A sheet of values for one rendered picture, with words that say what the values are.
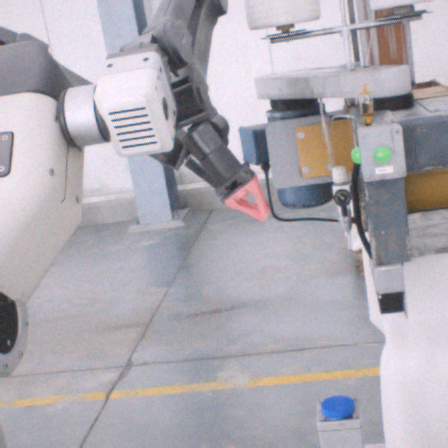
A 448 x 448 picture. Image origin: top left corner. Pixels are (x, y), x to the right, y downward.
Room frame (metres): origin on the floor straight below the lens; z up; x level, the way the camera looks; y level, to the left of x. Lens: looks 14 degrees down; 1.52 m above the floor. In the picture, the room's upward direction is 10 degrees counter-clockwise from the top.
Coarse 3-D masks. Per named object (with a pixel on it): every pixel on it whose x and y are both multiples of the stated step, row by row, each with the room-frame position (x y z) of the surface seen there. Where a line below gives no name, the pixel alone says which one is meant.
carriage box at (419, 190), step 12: (420, 84) 1.83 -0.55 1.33; (432, 84) 1.80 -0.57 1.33; (444, 84) 1.66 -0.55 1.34; (408, 180) 1.53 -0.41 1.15; (420, 180) 1.53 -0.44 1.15; (432, 180) 1.52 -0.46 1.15; (444, 180) 1.52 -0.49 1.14; (408, 192) 1.53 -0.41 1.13; (420, 192) 1.53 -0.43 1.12; (432, 192) 1.52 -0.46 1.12; (444, 192) 1.52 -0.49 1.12; (408, 204) 1.53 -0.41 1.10; (420, 204) 1.53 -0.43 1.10; (432, 204) 1.52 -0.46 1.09; (444, 204) 1.52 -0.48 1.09
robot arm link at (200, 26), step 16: (224, 0) 1.57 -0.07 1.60; (192, 16) 1.50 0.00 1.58; (208, 16) 1.52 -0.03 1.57; (192, 32) 1.43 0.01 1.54; (208, 32) 1.47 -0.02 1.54; (192, 48) 1.37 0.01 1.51; (208, 48) 1.43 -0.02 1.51; (192, 64) 1.31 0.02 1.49; (176, 80) 1.28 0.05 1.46; (192, 80) 1.25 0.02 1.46; (176, 96) 1.24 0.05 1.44; (192, 96) 1.23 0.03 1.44; (208, 96) 1.29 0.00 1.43; (192, 112) 1.24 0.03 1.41
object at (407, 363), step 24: (408, 264) 1.41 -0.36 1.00; (432, 264) 1.40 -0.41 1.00; (408, 288) 1.41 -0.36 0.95; (432, 288) 1.40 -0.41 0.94; (408, 312) 1.41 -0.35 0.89; (432, 312) 1.40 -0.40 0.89; (408, 336) 1.39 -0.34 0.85; (432, 336) 1.37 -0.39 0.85; (384, 360) 1.44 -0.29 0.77; (408, 360) 1.36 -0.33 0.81; (432, 360) 1.34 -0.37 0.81; (384, 384) 1.38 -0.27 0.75; (408, 384) 1.34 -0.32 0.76; (432, 384) 1.33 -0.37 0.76; (384, 408) 1.41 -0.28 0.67; (408, 408) 1.34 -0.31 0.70; (432, 408) 1.33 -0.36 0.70; (384, 432) 1.42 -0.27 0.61; (408, 432) 1.34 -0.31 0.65; (432, 432) 1.33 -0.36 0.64
